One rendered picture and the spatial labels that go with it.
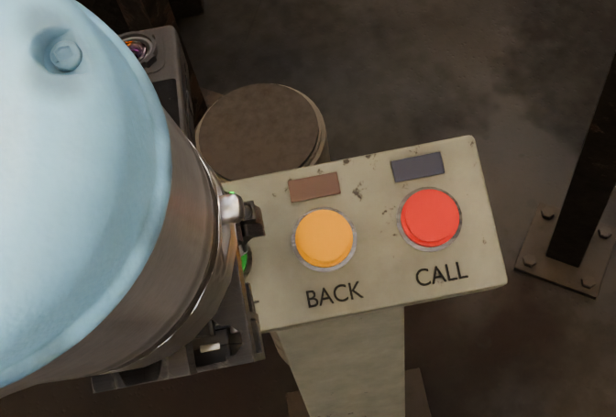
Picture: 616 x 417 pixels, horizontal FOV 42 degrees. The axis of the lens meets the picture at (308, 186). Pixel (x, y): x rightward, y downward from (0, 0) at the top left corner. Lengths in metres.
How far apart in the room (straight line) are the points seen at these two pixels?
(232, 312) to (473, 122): 1.02
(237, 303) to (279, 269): 0.21
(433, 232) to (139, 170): 0.41
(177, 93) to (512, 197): 0.96
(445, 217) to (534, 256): 0.67
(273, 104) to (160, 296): 0.54
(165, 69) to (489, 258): 0.29
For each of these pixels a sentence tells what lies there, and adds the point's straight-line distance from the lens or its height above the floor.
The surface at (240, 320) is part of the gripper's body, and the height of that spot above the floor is 0.77.
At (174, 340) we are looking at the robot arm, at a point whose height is 0.86.
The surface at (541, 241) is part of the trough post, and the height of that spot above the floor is 0.01.
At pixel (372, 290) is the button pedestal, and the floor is 0.59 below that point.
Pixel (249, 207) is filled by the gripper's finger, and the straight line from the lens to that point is 0.40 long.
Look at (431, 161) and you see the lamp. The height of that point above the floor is 0.62.
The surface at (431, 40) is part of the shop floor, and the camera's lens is 1.45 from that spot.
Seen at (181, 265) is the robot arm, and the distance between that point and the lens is 0.21.
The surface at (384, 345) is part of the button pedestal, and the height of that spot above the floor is 0.46.
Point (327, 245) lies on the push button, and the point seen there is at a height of 0.61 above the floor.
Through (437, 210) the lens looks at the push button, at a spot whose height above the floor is 0.61.
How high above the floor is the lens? 1.10
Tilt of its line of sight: 59 degrees down
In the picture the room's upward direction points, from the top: 12 degrees counter-clockwise
